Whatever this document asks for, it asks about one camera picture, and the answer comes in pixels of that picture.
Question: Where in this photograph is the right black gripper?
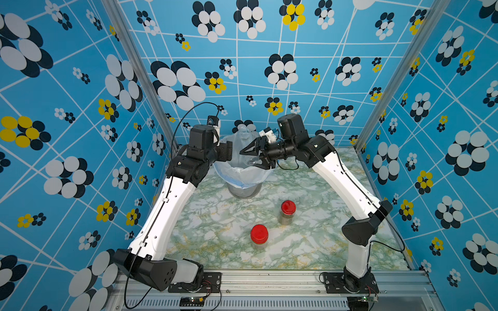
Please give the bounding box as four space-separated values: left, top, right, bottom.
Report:
240 137 298 170

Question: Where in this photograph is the clear plastic jar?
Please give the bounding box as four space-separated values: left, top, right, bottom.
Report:
233 130 259 168

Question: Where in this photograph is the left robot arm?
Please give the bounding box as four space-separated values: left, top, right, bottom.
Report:
113 119 232 291

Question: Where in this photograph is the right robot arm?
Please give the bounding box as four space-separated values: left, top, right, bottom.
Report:
240 114 392 293

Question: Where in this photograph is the white bin liner bag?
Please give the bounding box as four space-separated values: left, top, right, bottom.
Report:
212 133 280 190

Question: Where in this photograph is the far red-lid jar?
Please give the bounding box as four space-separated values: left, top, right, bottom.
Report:
278 200 296 225

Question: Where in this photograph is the red-lid jar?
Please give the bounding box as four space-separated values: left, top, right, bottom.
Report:
250 224 269 250
278 200 296 225

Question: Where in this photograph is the near red-lid jar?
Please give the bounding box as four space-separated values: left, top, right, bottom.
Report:
250 224 269 250

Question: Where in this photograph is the left circuit board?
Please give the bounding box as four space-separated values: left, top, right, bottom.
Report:
179 297 205 308

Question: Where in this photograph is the circuit board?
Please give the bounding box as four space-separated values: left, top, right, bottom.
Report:
179 297 205 308
347 296 378 311

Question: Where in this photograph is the right circuit board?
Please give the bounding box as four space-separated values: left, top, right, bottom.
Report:
347 296 378 311

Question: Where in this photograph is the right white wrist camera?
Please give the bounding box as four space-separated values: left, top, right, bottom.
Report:
259 127 278 143

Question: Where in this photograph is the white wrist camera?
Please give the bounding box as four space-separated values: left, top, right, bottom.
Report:
207 115 221 133
259 127 278 143

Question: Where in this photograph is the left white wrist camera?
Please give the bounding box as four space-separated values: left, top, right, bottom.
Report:
207 115 221 133

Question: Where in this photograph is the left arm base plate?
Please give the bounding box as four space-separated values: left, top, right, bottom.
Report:
167 272 223 294

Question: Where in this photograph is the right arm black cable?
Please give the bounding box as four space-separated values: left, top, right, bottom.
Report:
274 151 406 253

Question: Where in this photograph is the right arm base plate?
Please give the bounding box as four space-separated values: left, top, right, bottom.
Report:
319 272 379 295

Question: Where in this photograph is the left aluminium corner post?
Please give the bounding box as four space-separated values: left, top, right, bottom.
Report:
102 0 178 154

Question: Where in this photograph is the aluminium corner post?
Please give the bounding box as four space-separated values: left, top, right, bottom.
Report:
355 0 451 154
102 0 178 154

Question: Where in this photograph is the aluminium front rail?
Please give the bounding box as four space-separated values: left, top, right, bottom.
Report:
105 270 444 310

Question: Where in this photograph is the right aluminium corner post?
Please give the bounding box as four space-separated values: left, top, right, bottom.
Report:
355 0 451 154

